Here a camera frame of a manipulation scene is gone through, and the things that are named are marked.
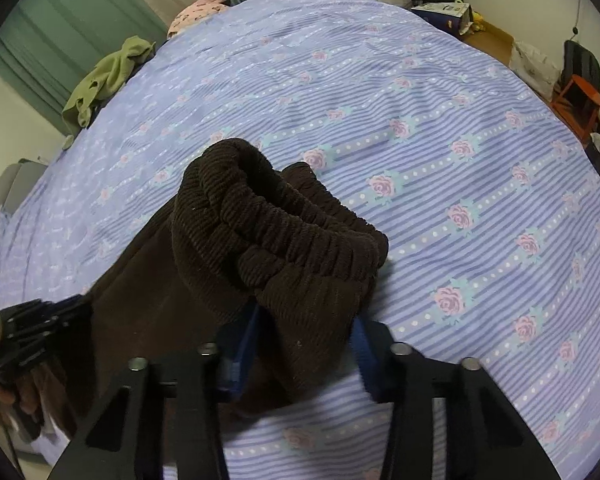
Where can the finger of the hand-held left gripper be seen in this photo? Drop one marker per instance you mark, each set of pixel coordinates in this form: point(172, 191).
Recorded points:
point(40, 312)
point(35, 345)

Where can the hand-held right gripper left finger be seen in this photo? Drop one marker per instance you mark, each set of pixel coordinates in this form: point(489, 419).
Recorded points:
point(240, 355)

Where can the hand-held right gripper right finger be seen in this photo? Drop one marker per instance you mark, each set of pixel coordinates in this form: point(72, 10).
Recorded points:
point(367, 360)

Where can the person's left hand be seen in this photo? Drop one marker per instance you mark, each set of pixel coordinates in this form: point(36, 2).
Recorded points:
point(27, 392)

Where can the grey upholstered headboard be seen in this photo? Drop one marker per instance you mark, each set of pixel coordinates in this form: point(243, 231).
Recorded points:
point(15, 180)

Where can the olive green garment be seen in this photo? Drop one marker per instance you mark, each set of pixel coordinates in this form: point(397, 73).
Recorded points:
point(105, 80)

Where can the purple floral bed cover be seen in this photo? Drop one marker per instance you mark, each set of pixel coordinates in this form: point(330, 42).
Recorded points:
point(380, 110)

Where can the white plastic bag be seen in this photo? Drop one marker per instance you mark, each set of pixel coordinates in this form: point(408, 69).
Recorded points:
point(532, 67)

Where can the pink patterned garment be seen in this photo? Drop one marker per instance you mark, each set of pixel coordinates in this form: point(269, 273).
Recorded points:
point(195, 12)

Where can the blue cardboard box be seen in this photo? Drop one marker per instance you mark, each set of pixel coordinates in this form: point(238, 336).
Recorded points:
point(442, 15)

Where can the yellow toy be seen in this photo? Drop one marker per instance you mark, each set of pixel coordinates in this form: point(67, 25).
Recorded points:
point(478, 20)

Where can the black bag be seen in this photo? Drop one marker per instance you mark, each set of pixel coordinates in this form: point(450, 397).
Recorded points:
point(582, 60)

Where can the orange frame stool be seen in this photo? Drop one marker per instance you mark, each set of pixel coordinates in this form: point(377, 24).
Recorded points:
point(562, 102)

